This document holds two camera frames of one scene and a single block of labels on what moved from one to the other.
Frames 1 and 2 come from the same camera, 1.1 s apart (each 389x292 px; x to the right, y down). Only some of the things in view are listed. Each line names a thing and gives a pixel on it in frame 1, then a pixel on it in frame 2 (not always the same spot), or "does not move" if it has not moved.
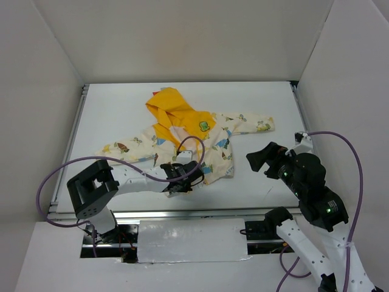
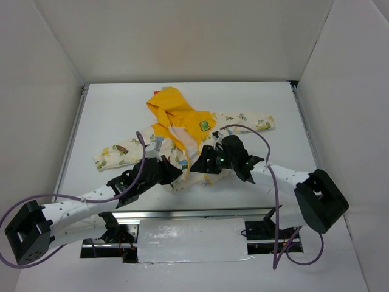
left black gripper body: x=188 y=173 -> x=164 y=170
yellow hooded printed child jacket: x=178 y=125 does not move
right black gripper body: x=271 y=164 -> x=205 y=159
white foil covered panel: x=192 y=240 does not move
